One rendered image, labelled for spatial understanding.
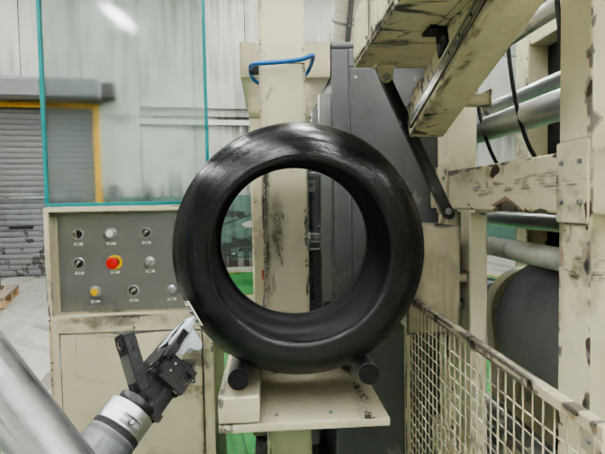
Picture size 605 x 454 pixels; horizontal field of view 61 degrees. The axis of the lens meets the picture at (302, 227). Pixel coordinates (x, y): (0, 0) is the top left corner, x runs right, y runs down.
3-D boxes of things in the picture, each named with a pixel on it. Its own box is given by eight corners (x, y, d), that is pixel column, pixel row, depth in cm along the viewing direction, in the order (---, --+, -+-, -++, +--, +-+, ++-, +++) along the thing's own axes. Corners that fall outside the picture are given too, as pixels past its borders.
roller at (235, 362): (237, 345, 143) (236, 329, 143) (253, 344, 143) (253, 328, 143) (227, 391, 108) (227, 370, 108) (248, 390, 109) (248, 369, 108)
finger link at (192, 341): (210, 331, 109) (185, 367, 103) (190, 313, 107) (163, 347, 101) (217, 329, 107) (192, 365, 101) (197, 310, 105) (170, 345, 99)
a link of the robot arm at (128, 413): (89, 415, 93) (108, 413, 86) (107, 393, 97) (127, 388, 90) (125, 445, 96) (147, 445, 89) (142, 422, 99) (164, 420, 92)
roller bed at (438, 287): (390, 318, 161) (389, 223, 160) (436, 316, 162) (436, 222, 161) (407, 334, 141) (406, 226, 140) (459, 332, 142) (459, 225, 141)
